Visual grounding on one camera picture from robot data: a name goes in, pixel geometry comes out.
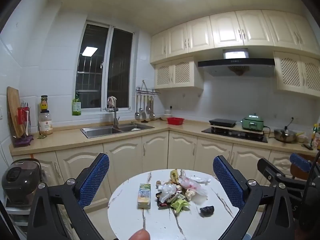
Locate black range hood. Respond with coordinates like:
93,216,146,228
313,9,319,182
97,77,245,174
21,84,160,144
197,48,275,77

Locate red utensil holder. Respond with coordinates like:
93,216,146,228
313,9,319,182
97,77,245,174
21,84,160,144
17,107,30,125

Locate clear plastic wrapper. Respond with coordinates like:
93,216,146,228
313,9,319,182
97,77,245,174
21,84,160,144
190,175,212,184

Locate person's left hand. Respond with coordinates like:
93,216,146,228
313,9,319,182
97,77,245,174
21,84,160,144
131,230,150,240

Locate sliding kitchen window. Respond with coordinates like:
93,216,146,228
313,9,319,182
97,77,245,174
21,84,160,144
75,20,134,115

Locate dark rice cooker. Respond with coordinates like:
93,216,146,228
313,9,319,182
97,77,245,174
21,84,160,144
1,159,42,207

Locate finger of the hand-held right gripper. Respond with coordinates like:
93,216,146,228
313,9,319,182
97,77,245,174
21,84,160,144
289,153,316,173
257,158,304,188

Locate steel wok with lid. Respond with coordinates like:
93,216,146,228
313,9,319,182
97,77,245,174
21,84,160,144
273,124,305,143

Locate wooden cutting board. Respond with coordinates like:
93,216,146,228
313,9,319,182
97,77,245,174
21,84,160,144
7,86,25,138

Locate round white marble table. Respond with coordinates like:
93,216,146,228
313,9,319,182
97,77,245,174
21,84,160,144
107,169,240,240

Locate yellow snack wrapper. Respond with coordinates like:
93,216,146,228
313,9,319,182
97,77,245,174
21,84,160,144
170,169,181,184

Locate white storage cart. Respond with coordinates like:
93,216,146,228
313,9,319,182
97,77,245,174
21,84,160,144
4,197,33,233

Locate green glass bottle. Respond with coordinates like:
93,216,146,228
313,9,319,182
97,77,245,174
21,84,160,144
72,92,82,116

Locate row of hanging steel utensils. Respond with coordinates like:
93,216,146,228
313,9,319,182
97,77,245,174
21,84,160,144
135,95,156,120

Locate cream kitchen base cabinets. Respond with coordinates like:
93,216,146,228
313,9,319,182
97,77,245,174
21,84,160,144
9,119,320,205

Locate green yellow drink carton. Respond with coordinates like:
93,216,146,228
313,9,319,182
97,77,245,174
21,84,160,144
137,183,152,209

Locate steel double sink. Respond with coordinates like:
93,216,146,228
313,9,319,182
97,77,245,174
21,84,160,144
80,122,155,139

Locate black gas stove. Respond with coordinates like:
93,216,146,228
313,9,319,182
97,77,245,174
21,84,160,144
201,127,268,143

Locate cream wall cabinets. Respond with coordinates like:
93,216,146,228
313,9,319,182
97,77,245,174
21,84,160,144
150,9,320,65

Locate steel kitchen faucet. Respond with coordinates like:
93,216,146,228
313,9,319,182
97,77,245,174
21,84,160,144
102,106,120,130

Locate clear grain jar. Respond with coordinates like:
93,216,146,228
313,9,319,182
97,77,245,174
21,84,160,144
39,110,53,135

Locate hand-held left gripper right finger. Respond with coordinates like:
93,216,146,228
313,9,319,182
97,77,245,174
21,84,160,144
213,155,295,240

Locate green snack wrapper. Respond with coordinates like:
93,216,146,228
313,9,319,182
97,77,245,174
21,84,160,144
170,197,191,212

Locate brown wooden chair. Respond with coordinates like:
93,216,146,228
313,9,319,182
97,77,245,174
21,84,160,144
290,154,320,180

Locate clear crumpled plastic bag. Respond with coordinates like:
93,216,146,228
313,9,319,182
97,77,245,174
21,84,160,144
158,184,178,203

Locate cluster of condiment bottles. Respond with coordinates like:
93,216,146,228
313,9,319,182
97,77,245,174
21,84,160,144
310,123,320,150

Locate black crumpled wrapper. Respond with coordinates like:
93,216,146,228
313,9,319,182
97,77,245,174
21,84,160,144
199,205,215,217

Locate cream lattice door wall cabinet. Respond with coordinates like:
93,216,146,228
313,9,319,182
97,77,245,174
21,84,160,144
273,51,320,98
154,56,204,90

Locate purple draining stand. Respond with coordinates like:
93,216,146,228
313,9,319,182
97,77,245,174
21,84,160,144
13,134,34,147

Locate green electric pot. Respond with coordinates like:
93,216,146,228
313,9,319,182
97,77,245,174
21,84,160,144
240,112,266,132

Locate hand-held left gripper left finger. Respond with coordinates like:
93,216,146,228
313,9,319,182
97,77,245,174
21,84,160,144
27,153,110,240

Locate wall utensil rack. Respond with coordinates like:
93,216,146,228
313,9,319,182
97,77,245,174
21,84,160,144
136,80,161,96

